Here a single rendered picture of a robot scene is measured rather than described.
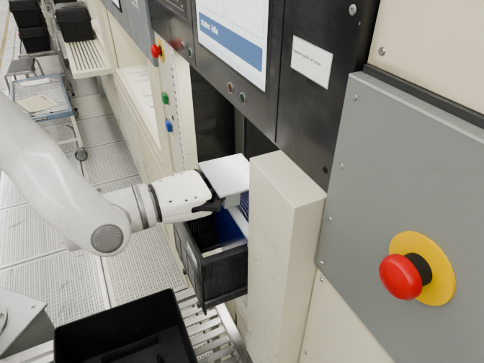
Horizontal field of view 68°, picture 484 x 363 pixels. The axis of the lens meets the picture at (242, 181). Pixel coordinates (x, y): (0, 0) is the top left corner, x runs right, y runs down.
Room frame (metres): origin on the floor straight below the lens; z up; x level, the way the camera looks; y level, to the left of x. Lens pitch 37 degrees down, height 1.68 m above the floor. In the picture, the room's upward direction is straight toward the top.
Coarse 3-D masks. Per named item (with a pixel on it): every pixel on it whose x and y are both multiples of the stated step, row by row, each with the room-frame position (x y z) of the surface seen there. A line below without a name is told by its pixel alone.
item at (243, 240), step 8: (216, 216) 0.66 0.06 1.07; (224, 216) 0.61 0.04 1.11; (216, 224) 0.66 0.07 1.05; (224, 224) 0.61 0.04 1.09; (232, 224) 0.57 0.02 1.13; (224, 232) 0.61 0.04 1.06; (232, 232) 0.57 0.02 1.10; (240, 232) 0.54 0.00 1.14; (224, 240) 0.61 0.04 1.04; (232, 240) 0.57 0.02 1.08; (240, 240) 0.54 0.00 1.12; (224, 248) 0.61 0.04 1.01
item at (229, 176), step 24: (216, 168) 0.59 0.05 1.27; (240, 168) 0.59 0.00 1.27; (216, 192) 0.52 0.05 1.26; (240, 192) 0.52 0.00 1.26; (240, 216) 0.53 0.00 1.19; (192, 240) 0.48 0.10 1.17; (216, 240) 0.64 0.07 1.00; (192, 264) 0.49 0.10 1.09; (216, 264) 0.45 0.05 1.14; (240, 264) 0.47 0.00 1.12; (216, 288) 0.45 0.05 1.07; (240, 288) 0.47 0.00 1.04
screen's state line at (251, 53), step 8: (200, 16) 0.73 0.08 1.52; (200, 24) 0.73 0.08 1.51; (208, 24) 0.69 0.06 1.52; (216, 24) 0.65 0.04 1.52; (208, 32) 0.69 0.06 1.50; (216, 32) 0.66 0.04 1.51; (224, 32) 0.62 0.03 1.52; (232, 32) 0.59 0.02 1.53; (216, 40) 0.66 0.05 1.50; (224, 40) 0.62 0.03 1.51; (232, 40) 0.59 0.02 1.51; (240, 40) 0.57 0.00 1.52; (248, 40) 0.54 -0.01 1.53; (232, 48) 0.59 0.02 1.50; (240, 48) 0.57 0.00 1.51; (248, 48) 0.54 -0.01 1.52; (256, 48) 0.52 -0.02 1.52; (240, 56) 0.57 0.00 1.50; (248, 56) 0.54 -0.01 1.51; (256, 56) 0.52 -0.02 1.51; (256, 64) 0.52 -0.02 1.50
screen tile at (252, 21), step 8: (232, 0) 0.59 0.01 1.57; (240, 0) 0.57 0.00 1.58; (248, 0) 0.54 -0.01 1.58; (256, 0) 0.52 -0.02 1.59; (232, 8) 0.59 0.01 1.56; (240, 8) 0.57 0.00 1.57; (248, 8) 0.54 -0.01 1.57; (256, 8) 0.52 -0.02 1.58; (232, 16) 0.59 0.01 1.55; (240, 16) 0.57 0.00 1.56; (248, 16) 0.54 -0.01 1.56; (256, 16) 0.52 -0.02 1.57; (240, 24) 0.57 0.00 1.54; (248, 24) 0.54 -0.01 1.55; (256, 24) 0.52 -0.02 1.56; (256, 32) 0.52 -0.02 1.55
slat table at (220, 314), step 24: (192, 288) 0.67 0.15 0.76; (192, 312) 0.59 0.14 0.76; (216, 312) 0.59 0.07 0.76; (216, 336) 0.68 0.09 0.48; (240, 336) 0.52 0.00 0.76; (0, 360) 0.45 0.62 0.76; (24, 360) 0.45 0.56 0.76; (48, 360) 0.45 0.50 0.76; (216, 360) 0.67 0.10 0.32; (240, 360) 0.46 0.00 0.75
